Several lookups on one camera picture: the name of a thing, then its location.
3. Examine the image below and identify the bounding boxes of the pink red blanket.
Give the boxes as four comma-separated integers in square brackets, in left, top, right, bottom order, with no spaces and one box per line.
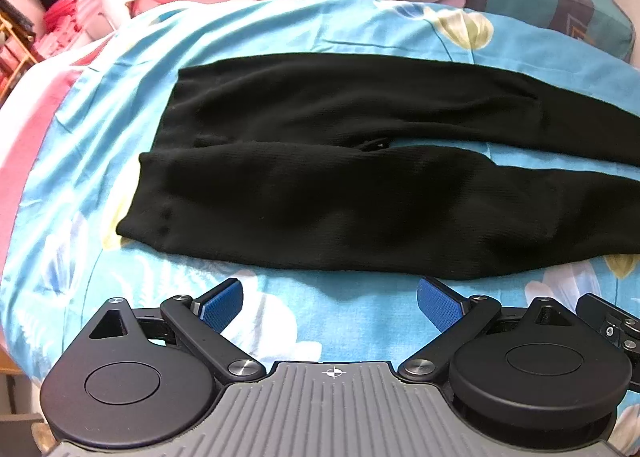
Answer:
[1,37,110,260]

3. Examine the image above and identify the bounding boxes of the blue floral bed sheet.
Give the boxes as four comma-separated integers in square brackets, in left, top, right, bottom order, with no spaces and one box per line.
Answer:
[0,0,640,453]

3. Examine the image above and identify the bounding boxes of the wooden shelf rack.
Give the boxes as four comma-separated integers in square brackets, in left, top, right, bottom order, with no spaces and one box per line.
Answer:
[0,17,38,103]

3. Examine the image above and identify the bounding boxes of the red folded clothes pile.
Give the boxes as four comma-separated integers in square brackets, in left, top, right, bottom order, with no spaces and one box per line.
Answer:
[35,0,115,58]

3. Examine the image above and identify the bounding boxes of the black knit pants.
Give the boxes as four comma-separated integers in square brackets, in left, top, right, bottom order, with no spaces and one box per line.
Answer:
[117,53,639,279]

